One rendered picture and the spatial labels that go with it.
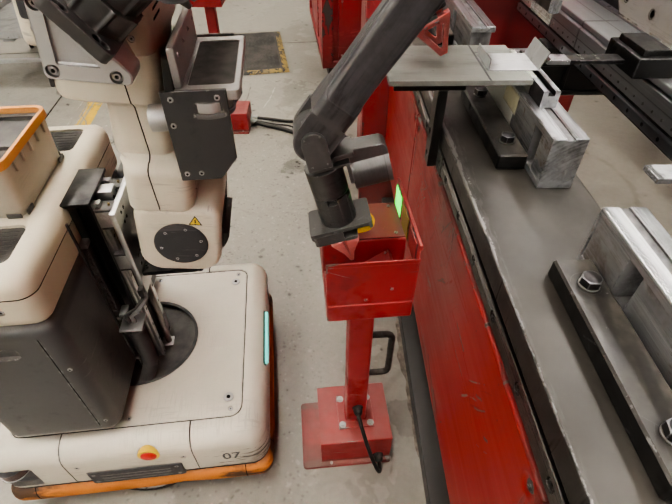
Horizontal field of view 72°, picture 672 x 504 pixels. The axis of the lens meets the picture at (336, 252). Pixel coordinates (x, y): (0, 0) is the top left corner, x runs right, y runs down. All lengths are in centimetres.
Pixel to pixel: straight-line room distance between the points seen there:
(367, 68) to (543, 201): 40
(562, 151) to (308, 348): 109
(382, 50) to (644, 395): 48
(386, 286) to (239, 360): 60
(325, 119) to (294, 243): 141
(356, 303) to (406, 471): 73
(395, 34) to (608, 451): 51
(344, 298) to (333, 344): 84
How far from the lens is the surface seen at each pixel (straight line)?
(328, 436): 135
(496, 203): 82
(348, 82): 62
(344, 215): 72
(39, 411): 123
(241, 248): 202
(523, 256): 73
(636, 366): 62
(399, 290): 83
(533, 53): 105
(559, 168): 87
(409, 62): 98
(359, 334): 103
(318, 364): 161
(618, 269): 68
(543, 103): 93
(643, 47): 110
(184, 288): 151
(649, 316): 64
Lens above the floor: 134
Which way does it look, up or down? 43 degrees down
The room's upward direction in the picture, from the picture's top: straight up
